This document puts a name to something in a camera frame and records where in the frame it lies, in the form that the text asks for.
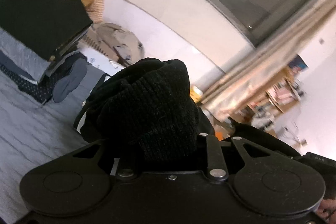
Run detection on person's right hand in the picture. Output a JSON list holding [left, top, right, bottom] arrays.
[[318, 194, 336, 221]]

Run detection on beige jacket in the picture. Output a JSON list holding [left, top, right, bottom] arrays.
[[91, 22, 145, 67]]

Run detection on tall stack of folded clothes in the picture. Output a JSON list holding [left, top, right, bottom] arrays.
[[0, 0, 94, 105]]

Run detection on beige curtain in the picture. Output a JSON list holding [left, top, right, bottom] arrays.
[[202, 0, 336, 121]]

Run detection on black drawstring pants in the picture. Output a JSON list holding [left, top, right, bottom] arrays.
[[73, 57, 302, 165]]

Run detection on wooden bookshelf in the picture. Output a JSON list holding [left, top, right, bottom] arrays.
[[236, 67, 308, 133]]

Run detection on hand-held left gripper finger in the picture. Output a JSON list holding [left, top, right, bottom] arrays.
[[197, 133, 277, 183]]

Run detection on grey printed quilt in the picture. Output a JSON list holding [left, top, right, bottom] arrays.
[[0, 63, 112, 224]]

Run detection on orange striped cloth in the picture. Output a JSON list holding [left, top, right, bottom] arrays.
[[71, 0, 106, 24]]

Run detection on wall poster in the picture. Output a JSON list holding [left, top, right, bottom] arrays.
[[287, 54, 309, 73]]

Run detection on yellow container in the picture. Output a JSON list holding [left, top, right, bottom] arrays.
[[189, 85, 204, 104]]

